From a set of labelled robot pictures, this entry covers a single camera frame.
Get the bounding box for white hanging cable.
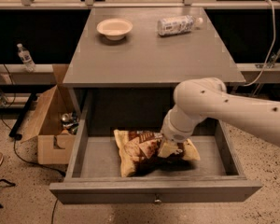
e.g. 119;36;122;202
242;0;280;88

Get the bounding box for black floor cable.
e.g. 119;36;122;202
0;39;67;224

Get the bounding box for upright small water bottle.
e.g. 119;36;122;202
17;43;35;72

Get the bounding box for metal cans in box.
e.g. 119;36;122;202
60;112;79;135

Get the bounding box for lying plastic water bottle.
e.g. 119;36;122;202
157;15;203;36

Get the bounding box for grey cabinet counter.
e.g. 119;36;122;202
63;7;247;118

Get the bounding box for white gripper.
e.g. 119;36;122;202
158;105;205;158

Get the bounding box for open cardboard box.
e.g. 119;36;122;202
21;64;76;164

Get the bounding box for brown sea salt chip bag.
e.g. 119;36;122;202
114;130;200;177

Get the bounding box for white paper bowl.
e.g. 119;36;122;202
96;19;133;41

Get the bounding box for grey wall rail shelf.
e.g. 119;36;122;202
0;64;56;85

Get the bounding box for open grey top drawer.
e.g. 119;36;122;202
49;88;262;204

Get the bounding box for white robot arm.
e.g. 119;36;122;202
161;77;280;147

